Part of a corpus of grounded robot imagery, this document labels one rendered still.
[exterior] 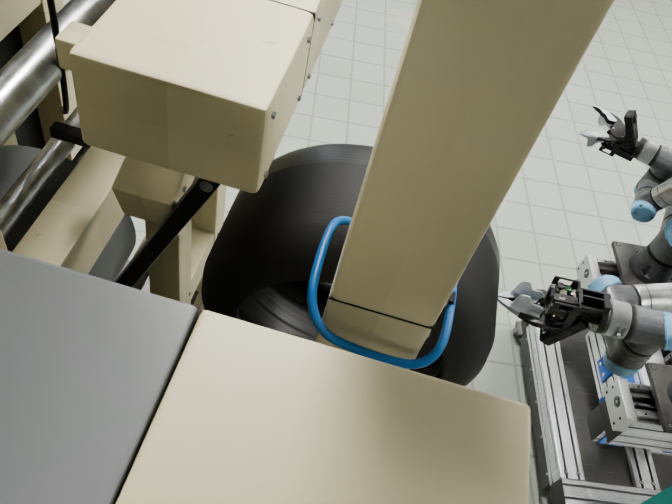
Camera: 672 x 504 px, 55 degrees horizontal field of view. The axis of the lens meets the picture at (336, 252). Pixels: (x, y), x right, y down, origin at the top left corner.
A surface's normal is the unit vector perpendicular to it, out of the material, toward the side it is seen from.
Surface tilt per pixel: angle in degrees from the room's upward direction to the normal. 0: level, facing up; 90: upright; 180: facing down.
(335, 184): 18
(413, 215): 90
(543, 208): 0
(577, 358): 0
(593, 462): 0
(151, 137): 90
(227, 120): 90
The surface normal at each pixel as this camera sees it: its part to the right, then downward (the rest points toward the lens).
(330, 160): -0.18, -0.68
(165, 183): 0.11, -0.36
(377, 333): -0.22, 0.73
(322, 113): 0.18, -0.62
